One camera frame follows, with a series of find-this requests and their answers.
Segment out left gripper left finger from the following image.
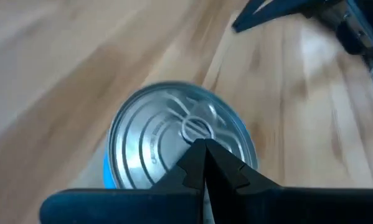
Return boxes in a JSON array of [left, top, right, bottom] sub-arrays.
[[39, 138, 206, 224]]

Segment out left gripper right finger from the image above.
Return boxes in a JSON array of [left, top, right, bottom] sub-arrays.
[[204, 138, 373, 224]]

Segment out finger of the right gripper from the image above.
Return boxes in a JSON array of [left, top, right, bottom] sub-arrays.
[[231, 0, 318, 34]]

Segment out blue yellowfin tuna can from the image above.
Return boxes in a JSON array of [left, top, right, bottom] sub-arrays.
[[102, 80, 259, 191]]

